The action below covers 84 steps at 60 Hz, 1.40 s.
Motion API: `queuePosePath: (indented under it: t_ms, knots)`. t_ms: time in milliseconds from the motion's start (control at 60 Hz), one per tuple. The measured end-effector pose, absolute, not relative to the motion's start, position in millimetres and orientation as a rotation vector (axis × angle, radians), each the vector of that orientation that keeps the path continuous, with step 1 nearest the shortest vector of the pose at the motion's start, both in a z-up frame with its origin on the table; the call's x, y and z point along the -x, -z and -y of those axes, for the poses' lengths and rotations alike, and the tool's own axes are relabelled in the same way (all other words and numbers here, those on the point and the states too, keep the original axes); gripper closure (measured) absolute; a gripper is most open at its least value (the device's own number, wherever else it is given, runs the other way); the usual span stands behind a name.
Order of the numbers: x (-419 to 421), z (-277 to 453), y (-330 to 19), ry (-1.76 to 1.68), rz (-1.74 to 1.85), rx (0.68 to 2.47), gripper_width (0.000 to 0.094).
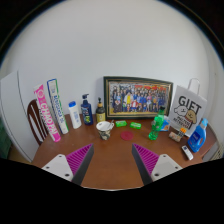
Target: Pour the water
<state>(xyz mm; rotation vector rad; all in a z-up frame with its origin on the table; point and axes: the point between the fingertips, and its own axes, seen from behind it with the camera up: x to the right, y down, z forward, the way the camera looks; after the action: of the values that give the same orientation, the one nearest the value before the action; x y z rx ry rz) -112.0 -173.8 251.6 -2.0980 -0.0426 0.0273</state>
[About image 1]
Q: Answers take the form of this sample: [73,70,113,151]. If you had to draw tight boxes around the green soap bar right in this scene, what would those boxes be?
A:
[130,122,142,129]

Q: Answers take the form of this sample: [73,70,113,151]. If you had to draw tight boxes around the white lotion bottle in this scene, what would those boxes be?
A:
[69,101,81,129]

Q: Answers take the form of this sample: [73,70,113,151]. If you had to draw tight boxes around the pink tall box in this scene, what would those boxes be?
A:
[34,84,61,142]

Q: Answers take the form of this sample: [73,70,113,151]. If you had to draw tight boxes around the green plastic bottle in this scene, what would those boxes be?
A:
[149,106,165,140]

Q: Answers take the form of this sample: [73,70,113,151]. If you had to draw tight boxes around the framed group photo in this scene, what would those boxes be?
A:
[103,76,173,119]

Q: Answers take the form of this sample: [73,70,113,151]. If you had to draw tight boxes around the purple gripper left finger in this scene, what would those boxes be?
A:
[41,143,95,186]

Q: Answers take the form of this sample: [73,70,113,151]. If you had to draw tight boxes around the small patterned box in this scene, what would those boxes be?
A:
[169,128,186,142]

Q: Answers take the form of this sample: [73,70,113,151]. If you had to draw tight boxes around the white board panel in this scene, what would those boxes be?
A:
[0,72,38,162]

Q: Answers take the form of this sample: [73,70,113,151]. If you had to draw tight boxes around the white gift paper bag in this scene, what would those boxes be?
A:
[169,78,207,137]

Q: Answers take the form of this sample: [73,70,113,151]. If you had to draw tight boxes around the green soap bar left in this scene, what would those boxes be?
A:
[115,120,127,127]

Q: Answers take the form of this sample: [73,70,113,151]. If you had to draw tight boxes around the dark amber pump bottle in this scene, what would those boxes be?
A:
[96,98,106,122]

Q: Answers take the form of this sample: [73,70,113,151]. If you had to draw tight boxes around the red round coaster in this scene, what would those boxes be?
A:
[120,131,133,141]

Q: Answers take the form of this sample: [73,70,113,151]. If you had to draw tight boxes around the spoon in cup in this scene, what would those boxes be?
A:
[107,120,114,129]

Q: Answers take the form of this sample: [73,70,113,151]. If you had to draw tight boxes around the blue tissue pack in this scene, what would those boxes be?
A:
[160,116,170,131]

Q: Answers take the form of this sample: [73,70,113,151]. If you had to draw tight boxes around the dark blue pump bottle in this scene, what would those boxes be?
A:
[81,94,93,125]

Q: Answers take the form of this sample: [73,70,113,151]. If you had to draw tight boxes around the blue detergent bottle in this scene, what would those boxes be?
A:
[188,118,208,152]

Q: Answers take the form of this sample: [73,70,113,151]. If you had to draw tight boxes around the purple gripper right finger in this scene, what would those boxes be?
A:
[131,143,184,186]

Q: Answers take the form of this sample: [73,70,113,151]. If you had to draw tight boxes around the brown wooden chair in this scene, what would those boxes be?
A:
[27,99,48,145]

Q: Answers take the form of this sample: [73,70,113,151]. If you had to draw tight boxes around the green soap bar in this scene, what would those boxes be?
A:
[130,122,142,129]
[115,120,127,127]

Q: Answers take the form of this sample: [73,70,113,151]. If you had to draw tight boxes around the green white tall box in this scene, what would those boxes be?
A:
[47,79,69,134]

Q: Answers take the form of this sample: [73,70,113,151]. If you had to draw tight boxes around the patterned ceramic cup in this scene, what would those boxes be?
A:
[96,121,114,140]

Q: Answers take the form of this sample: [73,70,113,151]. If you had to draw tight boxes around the white remote control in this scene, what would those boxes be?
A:
[182,145,193,160]

